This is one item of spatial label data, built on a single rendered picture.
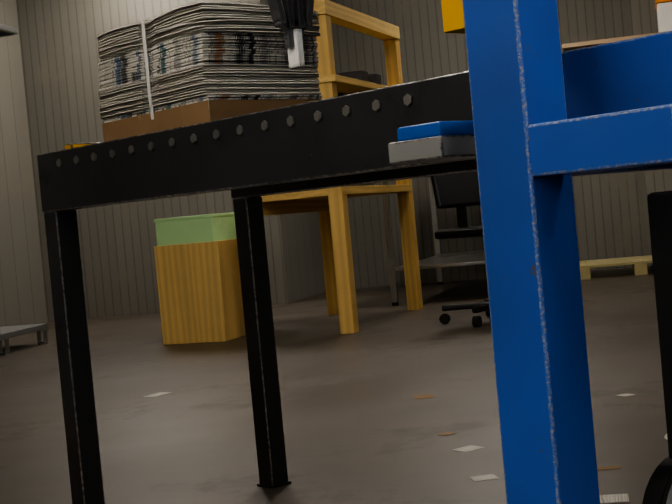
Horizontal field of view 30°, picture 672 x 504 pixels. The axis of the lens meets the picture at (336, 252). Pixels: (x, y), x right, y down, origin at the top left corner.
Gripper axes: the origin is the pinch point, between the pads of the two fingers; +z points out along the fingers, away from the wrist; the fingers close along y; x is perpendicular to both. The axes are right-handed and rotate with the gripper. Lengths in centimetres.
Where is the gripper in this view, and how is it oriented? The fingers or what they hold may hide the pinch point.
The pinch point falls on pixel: (295, 48)
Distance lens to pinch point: 236.8
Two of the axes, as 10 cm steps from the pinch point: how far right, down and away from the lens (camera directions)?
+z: 0.9, 10.0, 0.3
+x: 6.8, -0.4, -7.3
